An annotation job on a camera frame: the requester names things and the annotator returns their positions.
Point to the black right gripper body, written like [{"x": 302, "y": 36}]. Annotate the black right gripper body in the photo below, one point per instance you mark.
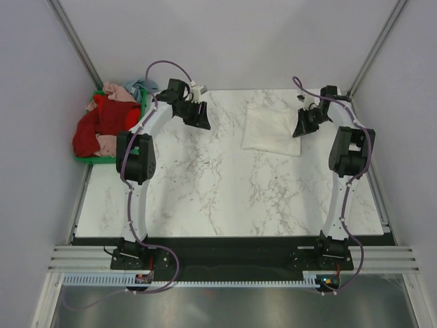
[{"x": 315, "y": 118}]

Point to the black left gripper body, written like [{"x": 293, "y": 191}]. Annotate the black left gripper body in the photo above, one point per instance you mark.
[{"x": 190, "y": 113}]

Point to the white t shirt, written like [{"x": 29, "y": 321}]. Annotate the white t shirt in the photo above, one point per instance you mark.
[{"x": 271, "y": 130}]

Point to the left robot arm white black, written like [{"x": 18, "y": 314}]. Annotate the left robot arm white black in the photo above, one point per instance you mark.
[{"x": 135, "y": 153}]

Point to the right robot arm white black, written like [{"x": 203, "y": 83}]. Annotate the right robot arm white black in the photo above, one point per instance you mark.
[{"x": 348, "y": 160}]

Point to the pink t shirt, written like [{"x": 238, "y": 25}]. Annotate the pink t shirt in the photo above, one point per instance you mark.
[{"x": 117, "y": 92}]

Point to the red t shirt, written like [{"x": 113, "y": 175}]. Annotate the red t shirt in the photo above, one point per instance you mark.
[{"x": 96, "y": 132}]

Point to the green plastic basket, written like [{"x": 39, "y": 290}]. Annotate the green plastic basket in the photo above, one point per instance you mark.
[{"x": 110, "y": 160}]

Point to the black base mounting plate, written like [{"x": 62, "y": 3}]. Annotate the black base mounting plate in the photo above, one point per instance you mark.
[{"x": 234, "y": 258}]

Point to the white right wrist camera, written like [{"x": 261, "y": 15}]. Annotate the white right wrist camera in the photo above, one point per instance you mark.
[{"x": 308, "y": 101}]

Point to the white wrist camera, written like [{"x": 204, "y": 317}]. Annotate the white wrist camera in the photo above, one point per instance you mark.
[
  {"x": 308, "y": 101},
  {"x": 197, "y": 91}
]

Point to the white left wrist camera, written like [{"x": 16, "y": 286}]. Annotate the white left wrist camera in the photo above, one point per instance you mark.
[{"x": 197, "y": 91}]

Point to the right aluminium table rail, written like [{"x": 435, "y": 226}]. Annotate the right aluminium table rail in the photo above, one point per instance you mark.
[{"x": 373, "y": 182}]

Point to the right aluminium frame post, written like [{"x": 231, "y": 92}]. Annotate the right aluminium frame post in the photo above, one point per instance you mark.
[{"x": 387, "y": 28}]

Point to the aluminium frame post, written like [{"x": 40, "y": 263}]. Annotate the aluminium frame post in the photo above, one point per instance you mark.
[
  {"x": 387, "y": 28},
  {"x": 68, "y": 28}
]

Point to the white slotted cable duct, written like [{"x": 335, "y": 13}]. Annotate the white slotted cable duct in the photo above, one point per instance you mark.
[{"x": 148, "y": 280}]

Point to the aluminium front frame rail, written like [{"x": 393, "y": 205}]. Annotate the aluminium front frame rail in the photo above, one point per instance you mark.
[{"x": 89, "y": 259}]

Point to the left aluminium frame post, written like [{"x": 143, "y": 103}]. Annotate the left aluminium frame post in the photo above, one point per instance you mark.
[{"x": 68, "y": 28}]

